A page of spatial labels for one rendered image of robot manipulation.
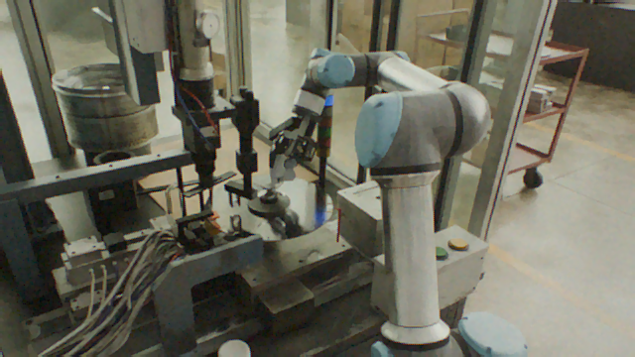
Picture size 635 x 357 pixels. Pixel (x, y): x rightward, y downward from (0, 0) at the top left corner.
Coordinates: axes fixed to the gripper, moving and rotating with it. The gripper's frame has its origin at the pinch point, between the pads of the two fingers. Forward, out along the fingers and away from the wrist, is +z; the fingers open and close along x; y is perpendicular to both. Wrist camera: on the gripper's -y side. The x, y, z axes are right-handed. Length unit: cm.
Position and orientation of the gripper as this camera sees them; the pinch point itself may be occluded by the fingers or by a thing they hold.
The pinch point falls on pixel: (274, 183)
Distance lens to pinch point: 130.9
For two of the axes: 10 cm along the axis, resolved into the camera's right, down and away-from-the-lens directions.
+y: 5.5, 2.9, -7.8
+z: -3.5, 9.3, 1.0
